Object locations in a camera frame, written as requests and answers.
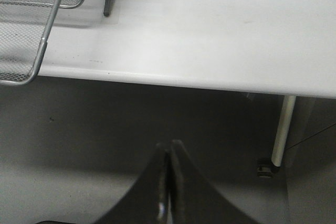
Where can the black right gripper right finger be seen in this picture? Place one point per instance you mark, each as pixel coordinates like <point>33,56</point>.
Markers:
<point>193,198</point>

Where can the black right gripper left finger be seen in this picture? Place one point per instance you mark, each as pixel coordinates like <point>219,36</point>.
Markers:
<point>147,200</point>

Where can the white table leg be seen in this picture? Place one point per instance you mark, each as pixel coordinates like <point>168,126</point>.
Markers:
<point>286,113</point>

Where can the table caster wheel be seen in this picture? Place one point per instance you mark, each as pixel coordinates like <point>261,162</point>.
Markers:
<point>266,168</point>

